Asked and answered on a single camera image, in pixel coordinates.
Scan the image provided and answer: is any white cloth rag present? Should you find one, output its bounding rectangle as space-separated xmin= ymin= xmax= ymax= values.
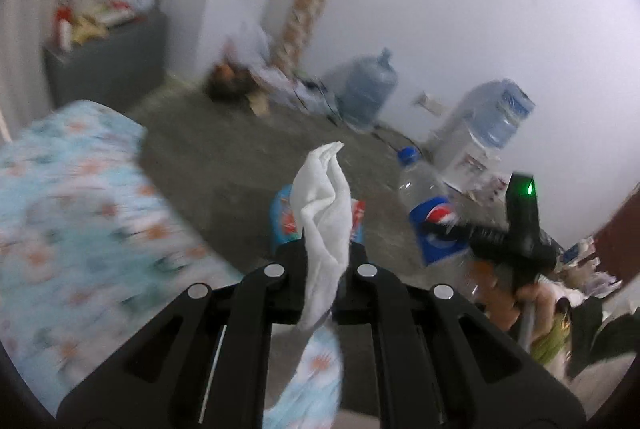
xmin=290 ymin=142 xmax=352 ymax=331

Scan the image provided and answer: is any patterned rolled mat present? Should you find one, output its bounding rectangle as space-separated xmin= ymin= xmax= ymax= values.
xmin=271 ymin=0 xmax=326 ymax=77

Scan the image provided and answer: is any red thermos bottle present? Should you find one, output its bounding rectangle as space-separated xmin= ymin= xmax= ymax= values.
xmin=53 ymin=0 xmax=74 ymax=53

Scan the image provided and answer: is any blue mesh trash basket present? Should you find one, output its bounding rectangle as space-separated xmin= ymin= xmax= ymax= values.
xmin=269 ymin=185 xmax=363 ymax=255

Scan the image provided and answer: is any person right hand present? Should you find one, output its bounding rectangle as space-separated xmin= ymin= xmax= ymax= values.
xmin=470 ymin=261 xmax=556 ymax=341

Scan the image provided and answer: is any Pepsi plastic bottle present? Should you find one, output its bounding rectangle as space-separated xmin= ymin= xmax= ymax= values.
xmin=397 ymin=146 xmax=478 ymax=301

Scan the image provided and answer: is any wall power socket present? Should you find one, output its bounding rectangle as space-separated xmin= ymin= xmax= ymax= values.
xmin=413 ymin=92 xmax=447 ymax=117

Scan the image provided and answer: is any water jug on dispenser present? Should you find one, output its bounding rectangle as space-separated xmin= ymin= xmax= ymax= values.
xmin=463 ymin=79 xmax=535 ymax=149

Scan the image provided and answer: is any red white snack bag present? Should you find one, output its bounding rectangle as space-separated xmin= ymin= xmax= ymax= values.
xmin=352 ymin=198 xmax=366 ymax=238

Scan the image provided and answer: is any grey bedside cabinet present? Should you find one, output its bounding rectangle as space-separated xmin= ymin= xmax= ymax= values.
xmin=42 ymin=11 xmax=168 ymax=111

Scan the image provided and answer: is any dark box on floor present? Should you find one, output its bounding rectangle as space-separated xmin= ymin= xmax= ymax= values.
xmin=205 ymin=63 xmax=259 ymax=102

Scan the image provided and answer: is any green fuzzy sleeve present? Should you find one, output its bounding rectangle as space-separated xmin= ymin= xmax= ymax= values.
xmin=530 ymin=314 xmax=570 ymax=366

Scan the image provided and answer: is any large water jug on floor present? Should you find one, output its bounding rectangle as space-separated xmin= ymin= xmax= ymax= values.
xmin=337 ymin=48 xmax=398 ymax=132

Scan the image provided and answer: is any white plastic bag by wall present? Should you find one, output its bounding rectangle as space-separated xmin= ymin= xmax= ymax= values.
xmin=222 ymin=22 xmax=271 ymax=68

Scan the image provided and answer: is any floral blue bed quilt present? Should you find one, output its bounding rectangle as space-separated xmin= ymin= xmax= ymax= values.
xmin=0 ymin=98 xmax=344 ymax=429

